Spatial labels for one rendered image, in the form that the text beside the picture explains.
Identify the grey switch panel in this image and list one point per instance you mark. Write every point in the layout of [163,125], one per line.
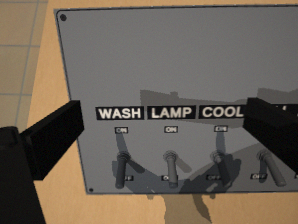
[163,92]

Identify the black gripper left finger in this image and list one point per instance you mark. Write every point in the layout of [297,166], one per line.
[30,156]

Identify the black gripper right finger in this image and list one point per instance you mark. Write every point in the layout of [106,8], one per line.
[275,128]

